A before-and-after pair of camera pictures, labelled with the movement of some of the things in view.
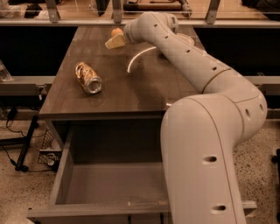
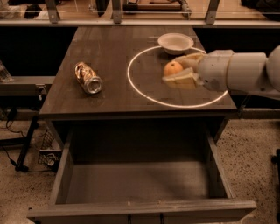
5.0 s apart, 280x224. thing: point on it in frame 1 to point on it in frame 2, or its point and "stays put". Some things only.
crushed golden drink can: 89,80 stays put
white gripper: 130,32 to 213,71
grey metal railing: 52,18 stays put
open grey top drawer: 110,173 stays put
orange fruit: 115,31 to 172,68
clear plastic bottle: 5,77 stays put
